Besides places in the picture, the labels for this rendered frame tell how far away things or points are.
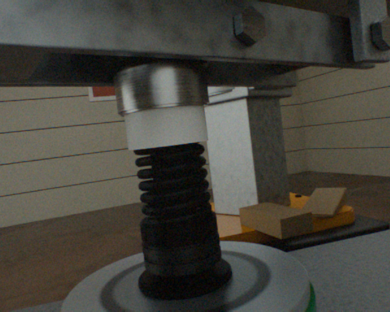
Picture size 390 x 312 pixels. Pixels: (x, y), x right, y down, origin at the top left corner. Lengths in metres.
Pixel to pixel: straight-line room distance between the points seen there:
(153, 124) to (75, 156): 6.06
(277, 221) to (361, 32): 0.60
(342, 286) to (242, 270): 0.14
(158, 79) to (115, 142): 6.14
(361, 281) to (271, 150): 0.77
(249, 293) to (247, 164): 0.84
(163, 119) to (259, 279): 0.16
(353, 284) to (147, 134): 0.29
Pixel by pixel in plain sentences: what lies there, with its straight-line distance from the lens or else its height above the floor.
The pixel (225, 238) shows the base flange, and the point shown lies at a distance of 0.96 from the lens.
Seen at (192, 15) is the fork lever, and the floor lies 1.14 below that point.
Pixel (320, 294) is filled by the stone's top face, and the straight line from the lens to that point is 0.42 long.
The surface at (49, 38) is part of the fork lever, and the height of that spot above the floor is 1.12.
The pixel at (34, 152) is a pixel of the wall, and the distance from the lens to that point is 6.33.
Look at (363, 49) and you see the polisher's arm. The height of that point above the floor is 1.12.
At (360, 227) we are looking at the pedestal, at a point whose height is 0.74.
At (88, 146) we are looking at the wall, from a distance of 6.35.
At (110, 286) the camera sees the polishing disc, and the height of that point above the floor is 0.93.
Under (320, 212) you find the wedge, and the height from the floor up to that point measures 0.79.
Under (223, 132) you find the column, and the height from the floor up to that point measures 1.05.
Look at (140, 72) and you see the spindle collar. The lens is 0.28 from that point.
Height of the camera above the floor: 1.05
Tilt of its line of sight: 3 degrees down
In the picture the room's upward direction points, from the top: 7 degrees counter-clockwise
